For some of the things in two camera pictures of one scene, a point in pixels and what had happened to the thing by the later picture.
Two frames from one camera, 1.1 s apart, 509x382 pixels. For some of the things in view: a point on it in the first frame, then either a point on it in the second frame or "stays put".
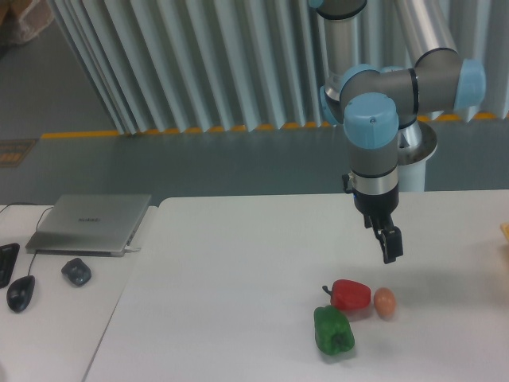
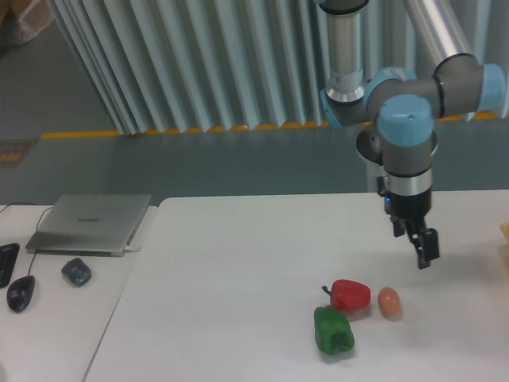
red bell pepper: [351, 294] stays put
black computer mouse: [19, 293] stays put
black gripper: [377, 210] -> [415, 207]
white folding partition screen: [203, 65] stays put
